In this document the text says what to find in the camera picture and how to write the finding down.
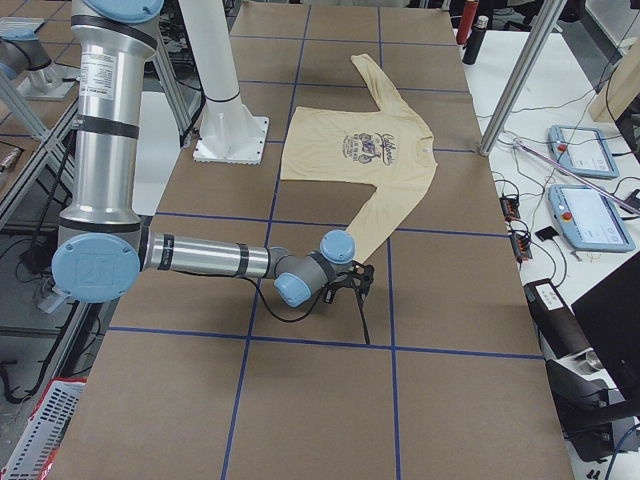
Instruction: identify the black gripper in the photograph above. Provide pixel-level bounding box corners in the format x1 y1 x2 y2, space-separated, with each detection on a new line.
323 261 375 303

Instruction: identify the cream long-sleeve graphic shirt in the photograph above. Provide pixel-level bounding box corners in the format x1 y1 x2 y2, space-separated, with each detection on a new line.
280 54 437 263

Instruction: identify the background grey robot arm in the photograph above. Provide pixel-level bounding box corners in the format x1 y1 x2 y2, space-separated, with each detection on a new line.
1 17 79 101

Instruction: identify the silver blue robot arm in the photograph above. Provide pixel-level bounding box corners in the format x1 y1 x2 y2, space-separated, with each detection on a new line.
51 1 373 307

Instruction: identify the near blue teach pendant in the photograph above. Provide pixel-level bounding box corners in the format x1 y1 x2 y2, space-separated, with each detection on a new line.
548 185 635 253

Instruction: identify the blue teach pendant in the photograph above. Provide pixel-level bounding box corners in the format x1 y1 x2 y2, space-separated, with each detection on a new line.
548 185 635 253
548 125 619 179

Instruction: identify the black monitor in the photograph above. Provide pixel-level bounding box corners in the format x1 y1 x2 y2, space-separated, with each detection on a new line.
572 255 640 399

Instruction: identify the far blue teach pendant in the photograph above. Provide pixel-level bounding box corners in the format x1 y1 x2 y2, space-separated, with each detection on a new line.
548 125 619 179

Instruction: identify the black water bottle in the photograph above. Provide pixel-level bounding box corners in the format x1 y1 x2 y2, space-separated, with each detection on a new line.
462 15 489 65

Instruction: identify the long reacher grabber stick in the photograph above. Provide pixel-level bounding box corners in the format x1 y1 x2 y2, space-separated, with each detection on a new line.
513 135 640 217

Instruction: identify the red cylindrical bottle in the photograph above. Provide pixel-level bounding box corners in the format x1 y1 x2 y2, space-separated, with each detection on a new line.
456 0 479 45

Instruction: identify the white perforated basket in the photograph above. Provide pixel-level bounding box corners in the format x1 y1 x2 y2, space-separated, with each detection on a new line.
1 378 86 479

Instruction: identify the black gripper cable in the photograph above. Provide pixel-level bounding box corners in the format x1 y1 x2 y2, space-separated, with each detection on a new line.
179 272 374 345

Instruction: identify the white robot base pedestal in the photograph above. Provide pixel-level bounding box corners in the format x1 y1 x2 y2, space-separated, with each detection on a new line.
179 0 269 165

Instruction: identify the aluminium frame post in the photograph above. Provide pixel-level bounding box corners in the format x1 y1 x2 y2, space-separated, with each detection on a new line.
478 0 566 157

